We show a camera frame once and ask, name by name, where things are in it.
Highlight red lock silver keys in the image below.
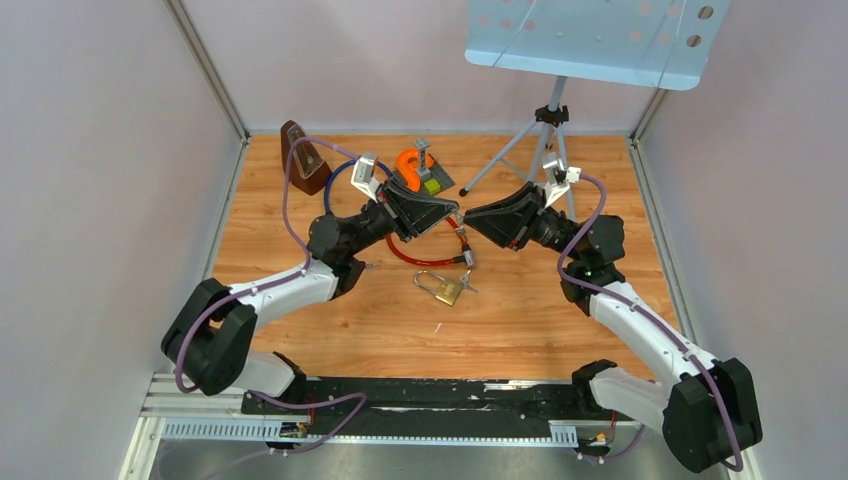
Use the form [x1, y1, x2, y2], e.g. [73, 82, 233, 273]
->
[450, 213, 468, 243]

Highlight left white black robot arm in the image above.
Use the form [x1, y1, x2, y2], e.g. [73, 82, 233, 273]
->
[161, 180, 459, 413]

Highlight brass padlock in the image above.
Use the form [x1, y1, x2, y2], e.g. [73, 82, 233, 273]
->
[413, 270, 462, 307]

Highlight padlock silver keys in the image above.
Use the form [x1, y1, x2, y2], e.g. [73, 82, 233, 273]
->
[460, 269, 478, 293]

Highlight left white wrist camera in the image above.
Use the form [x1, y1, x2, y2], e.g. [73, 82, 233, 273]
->
[351, 152, 380, 200]

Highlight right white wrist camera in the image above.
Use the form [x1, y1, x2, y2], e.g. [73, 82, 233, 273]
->
[542, 152, 582, 208]

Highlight brown wooden metronome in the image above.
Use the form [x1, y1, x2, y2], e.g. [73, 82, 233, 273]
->
[280, 120, 332, 196]

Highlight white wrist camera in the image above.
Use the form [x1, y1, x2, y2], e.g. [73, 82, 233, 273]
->
[542, 152, 582, 208]
[351, 152, 380, 200]

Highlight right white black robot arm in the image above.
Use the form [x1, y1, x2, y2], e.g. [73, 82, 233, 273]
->
[464, 183, 763, 473]

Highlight red cable lock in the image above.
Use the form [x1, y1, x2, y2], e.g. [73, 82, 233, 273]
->
[385, 217, 477, 269]

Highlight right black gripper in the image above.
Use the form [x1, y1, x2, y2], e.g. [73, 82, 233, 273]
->
[462, 182, 584, 264]

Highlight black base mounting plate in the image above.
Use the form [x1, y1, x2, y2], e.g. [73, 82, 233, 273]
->
[282, 377, 626, 441]

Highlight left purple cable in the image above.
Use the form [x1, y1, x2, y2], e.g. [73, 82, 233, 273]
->
[173, 136, 367, 480]

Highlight orange S block toy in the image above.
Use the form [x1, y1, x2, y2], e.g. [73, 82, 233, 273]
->
[391, 137, 455, 196]

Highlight blue cable lock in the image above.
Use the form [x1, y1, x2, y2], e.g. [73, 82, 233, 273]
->
[323, 160, 393, 214]

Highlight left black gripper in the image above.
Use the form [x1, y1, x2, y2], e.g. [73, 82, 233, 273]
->
[345, 177, 458, 258]

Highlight light blue music stand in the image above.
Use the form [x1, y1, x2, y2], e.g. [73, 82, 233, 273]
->
[459, 0, 731, 196]

